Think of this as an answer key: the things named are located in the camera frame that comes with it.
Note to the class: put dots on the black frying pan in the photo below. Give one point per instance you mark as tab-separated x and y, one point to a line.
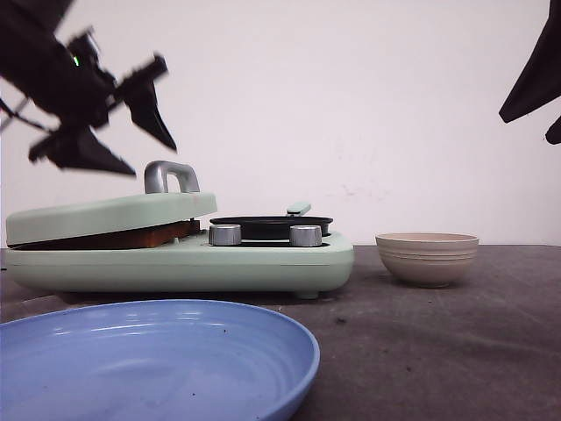
276	227

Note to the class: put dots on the silver control knob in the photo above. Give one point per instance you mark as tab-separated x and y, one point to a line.
305	235
225	235

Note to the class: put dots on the beige ribbed bowl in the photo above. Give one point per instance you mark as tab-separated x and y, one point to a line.
427	259

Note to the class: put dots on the breakfast maker hinged lid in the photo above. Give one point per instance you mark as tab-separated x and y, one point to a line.
172	194

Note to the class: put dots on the right silver control knob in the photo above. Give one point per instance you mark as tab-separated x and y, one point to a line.
305	235

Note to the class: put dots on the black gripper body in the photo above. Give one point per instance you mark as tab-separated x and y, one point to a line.
82	94

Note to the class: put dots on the blue plate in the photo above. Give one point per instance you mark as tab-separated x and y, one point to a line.
156	360

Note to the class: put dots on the left silver control knob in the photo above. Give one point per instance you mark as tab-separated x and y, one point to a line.
225	235

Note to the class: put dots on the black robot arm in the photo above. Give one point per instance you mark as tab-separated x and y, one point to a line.
29	45

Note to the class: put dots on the mint green breakfast maker base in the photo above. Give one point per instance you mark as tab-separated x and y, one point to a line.
189	265

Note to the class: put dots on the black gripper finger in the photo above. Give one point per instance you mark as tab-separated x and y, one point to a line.
539	81
553	135
143	106
82	150

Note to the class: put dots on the white bread slice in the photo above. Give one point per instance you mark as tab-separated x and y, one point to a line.
148	237

